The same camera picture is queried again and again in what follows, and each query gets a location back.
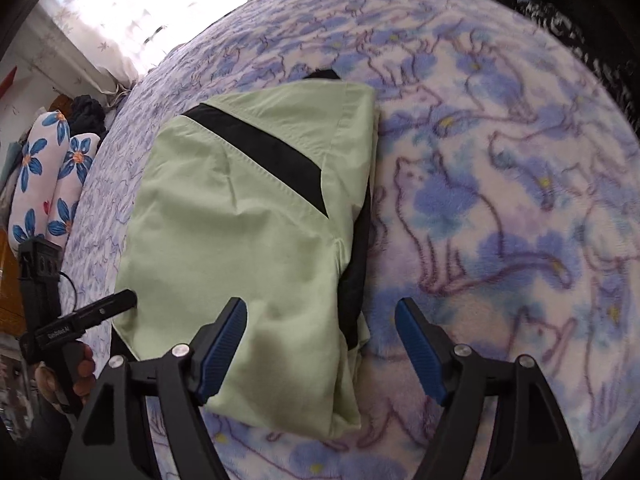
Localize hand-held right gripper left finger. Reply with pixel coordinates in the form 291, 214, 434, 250
65, 296, 248, 480

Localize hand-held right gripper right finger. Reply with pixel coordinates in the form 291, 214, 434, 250
394, 297, 583, 480

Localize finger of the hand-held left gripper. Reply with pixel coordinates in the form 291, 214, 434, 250
75, 288, 139, 334

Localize green and black hooded jacket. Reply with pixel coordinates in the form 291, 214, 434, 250
111, 67, 383, 441

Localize person's left forearm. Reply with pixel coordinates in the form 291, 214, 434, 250
0, 400, 76, 480

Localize grey folded clothes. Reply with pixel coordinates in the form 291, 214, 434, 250
0, 140, 26, 201

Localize dark clothes pile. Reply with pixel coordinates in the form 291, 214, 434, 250
70, 95, 108, 136

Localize person's left hand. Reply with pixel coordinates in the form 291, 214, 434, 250
32, 340, 98, 408

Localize blue-flower rolled quilt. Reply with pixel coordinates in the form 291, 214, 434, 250
9, 109, 101, 251

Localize purple cat-print blanket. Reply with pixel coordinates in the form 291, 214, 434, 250
65, 0, 640, 480

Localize black patterned clothing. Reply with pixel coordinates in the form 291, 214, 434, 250
500, 0, 640, 126

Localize black cable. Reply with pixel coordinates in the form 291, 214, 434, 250
57, 271, 79, 313

